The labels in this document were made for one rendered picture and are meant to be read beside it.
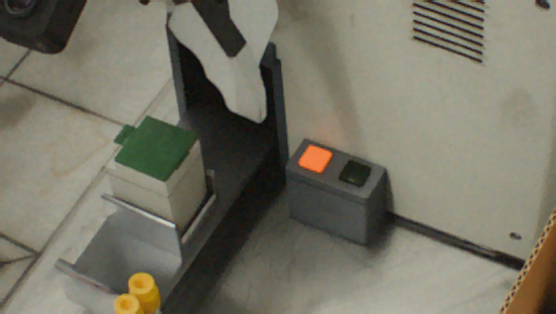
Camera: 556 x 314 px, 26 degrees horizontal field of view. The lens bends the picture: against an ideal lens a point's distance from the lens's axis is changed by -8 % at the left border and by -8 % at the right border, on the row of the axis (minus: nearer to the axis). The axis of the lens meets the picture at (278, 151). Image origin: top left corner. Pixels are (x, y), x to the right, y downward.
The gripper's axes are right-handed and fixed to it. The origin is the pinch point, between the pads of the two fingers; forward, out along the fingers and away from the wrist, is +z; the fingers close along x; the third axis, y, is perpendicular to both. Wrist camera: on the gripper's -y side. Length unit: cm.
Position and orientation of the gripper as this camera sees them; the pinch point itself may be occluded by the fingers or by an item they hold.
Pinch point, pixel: (144, 91)
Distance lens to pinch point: 73.4
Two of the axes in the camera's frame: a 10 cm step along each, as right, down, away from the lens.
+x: -8.8, -3.2, 3.6
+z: 0.7, 6.6, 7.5
